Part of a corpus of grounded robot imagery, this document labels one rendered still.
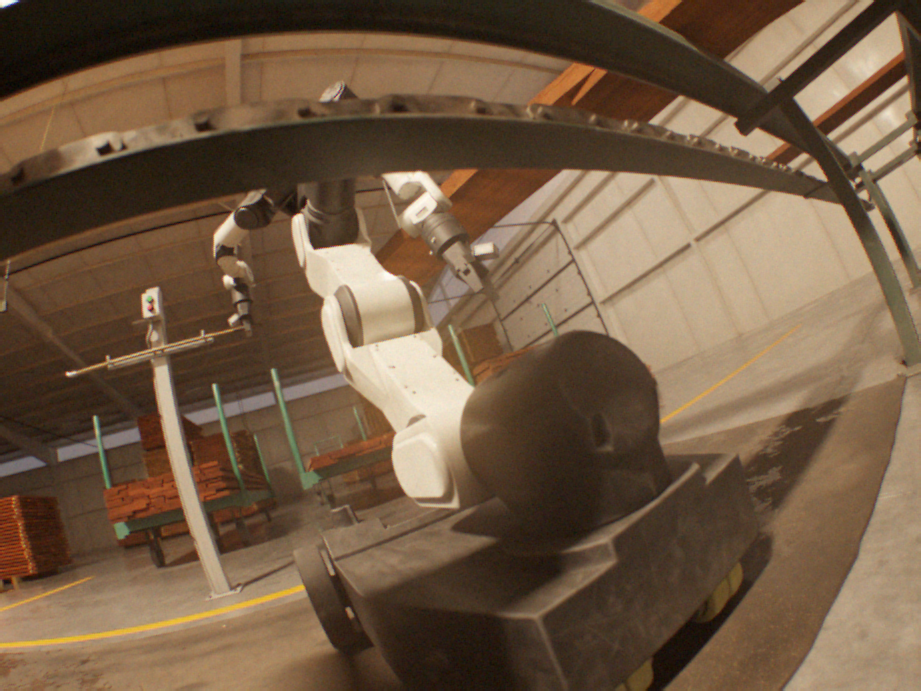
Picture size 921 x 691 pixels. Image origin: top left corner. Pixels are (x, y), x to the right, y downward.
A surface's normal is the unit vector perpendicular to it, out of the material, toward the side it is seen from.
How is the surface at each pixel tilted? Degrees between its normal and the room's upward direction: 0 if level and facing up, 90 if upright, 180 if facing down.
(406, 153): 180
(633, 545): 90
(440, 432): 67
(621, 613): 90
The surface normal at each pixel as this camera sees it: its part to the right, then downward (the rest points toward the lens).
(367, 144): 0.35, 0.92
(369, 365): 0.32, -0.51
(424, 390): 0.07, -0.86
